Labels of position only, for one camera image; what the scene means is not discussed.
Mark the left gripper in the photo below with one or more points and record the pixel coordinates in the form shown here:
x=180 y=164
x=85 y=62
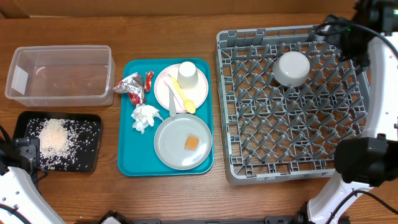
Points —
x=28 y=147

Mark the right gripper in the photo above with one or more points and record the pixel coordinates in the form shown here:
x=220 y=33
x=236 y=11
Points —
x=336 y=38

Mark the white rice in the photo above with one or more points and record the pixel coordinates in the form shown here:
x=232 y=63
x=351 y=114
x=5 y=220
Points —
x=66 y=144

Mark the grey bowl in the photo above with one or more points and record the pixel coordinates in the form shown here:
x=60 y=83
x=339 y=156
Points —
x=291 y=69

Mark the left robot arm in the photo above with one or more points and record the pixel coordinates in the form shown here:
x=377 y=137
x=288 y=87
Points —
x=21 y=202

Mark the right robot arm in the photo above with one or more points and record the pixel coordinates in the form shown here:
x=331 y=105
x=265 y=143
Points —
x=361 y=164

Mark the black waste tray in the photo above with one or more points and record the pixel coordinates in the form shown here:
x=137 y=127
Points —
x=25 y=116

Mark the grey dishwasher rack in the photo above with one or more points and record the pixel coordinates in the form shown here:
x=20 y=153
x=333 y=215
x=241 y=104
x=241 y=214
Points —
x=273 y=133

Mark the clear plastic bin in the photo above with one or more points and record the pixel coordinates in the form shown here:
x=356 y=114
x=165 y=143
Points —
x=62 y=75

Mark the crumpled white napkin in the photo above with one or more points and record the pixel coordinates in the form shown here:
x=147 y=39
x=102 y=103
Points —
x=143 y=116

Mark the crumpled silver foil wrapper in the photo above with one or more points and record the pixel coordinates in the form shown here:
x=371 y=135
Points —
x=134 y=86

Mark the teal serving tray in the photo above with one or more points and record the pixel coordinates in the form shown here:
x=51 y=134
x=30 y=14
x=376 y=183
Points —
x=136 y=151

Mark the red sauce packet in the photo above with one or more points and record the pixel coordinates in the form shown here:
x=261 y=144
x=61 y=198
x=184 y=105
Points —
x=148 y=81

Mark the grey plate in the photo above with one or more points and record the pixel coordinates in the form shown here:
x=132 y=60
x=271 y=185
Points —
x=170 y=139

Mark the orange food cube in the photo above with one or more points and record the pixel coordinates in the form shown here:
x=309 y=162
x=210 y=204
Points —
x=191 y=143

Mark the yellow plastic spoon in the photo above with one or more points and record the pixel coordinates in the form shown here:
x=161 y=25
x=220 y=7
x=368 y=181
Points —
x=188 y=105

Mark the white paper cup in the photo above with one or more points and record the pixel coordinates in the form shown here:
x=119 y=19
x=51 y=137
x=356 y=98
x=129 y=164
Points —
x=187 y=75

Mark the pink plate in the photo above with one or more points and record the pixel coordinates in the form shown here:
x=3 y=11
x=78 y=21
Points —
x=198 y=94

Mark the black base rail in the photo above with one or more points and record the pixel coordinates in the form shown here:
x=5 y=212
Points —
x=202 y=221

